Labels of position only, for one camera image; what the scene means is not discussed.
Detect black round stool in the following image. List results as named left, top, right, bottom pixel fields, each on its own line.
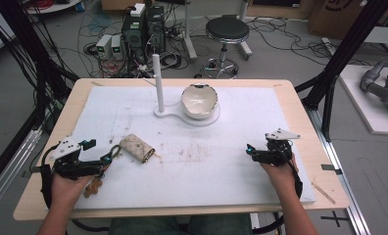
left=200, top=14, right=252, bottom=80

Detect black computer tower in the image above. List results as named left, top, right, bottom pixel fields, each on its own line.
left=145, top=5, right=167, bottom=56
left=121, top=13, right=150, bottom=65

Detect white box on tower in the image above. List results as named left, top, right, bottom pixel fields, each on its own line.
left=129, top=2, right=147, bottom=19

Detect brown bear-shaped charm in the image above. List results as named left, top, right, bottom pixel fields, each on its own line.
left=82, top=176, right=104, bottom=199

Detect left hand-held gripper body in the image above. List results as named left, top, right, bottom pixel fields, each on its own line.
left=48, top=136, right=104, bottom=181

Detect cream quilted key pouch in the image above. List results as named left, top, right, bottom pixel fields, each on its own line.
left=108, top=132, right=157, bottom=165

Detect person's legs in jeans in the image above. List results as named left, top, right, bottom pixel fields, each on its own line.
left=108, top=213, right=254, bottom=235

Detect white stand with post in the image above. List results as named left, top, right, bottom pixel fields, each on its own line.
left=142, top=53, right=222, bottom=128

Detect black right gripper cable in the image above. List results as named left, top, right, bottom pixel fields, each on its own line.
left=252, top=152, right=305, bottom=235

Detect thin wooden stick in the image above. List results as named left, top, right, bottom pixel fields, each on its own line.
left=312, top=181, right=337, bottom=206

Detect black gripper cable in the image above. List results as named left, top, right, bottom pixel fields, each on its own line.
left=252, top=152, right=305, bottom=235
left=39, top=142, right=60, bottom=211

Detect person's right hand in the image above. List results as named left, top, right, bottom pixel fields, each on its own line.
left=260, top=153, right=302, bottom=199

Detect white foam mat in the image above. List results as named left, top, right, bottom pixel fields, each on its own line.
left=72, top=85, right=316, bottom=211

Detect black metal frame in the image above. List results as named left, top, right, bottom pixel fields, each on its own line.
left=294, top=0, right=388, bottom=142
left=0, top=0, right=79, bottom=194

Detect white power supply box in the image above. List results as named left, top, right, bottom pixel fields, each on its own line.
left=110, top=33, right=124, bottom=61
left=95, top=33, right=114, bottom=61

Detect aluminium rail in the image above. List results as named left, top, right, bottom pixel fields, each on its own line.
left=0, top=127, right=43, bottom=218
left=306, top=107, right=372, bottom=235

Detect white ceramic bowl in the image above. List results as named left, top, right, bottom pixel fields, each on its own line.
left=180, top=83, right=220, bottom=120

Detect person's left hand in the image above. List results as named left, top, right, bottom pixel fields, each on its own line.
left=50, top=171, right=96, bottom=212

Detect cardboard box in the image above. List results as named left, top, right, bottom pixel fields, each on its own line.
left=307, top=0, right=388, bottom=41

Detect white platform board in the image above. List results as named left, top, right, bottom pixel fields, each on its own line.
left=338, top=64, right=388, bottom=137

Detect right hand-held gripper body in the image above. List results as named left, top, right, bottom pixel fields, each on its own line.
left=252, top=127, right=302, bottom=166

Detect wooden table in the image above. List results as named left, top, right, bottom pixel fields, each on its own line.
left=13, top=77, right=351, bottom=222

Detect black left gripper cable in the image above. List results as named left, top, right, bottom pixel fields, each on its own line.
left=39, top=142, right=60, bottom=211

